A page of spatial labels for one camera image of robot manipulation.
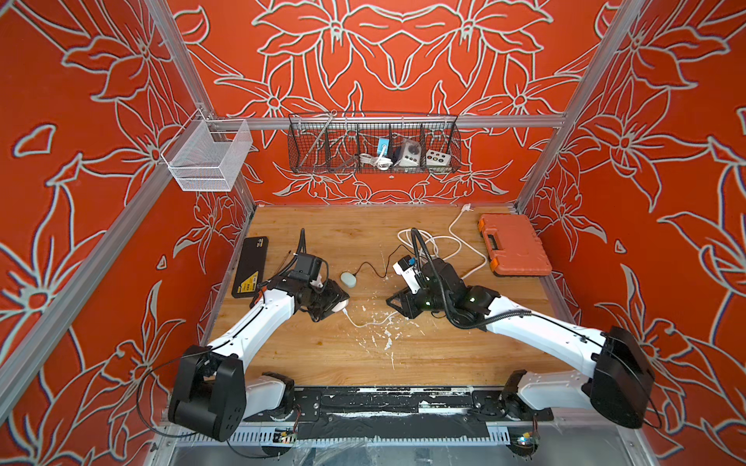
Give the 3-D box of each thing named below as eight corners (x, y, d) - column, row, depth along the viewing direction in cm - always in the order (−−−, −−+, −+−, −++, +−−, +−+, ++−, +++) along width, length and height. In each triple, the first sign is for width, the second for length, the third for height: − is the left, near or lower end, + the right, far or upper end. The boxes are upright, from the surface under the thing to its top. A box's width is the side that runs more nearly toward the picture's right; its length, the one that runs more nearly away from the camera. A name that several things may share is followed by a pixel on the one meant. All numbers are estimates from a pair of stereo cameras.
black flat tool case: (235, 300, 97) (230, 293, 93) (246, 245, 112) (242, 237, 108) (265, 296, 97) (261, 290, 94) (272, 243, 113) (268, 235, 109)
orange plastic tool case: (494, 277, 99) (499, 269, 95) (476, 221, 116) (480, 213, 112) (548, 277, 99) (555, 269, 95) (522, 221, 115) (528, 213, 112)
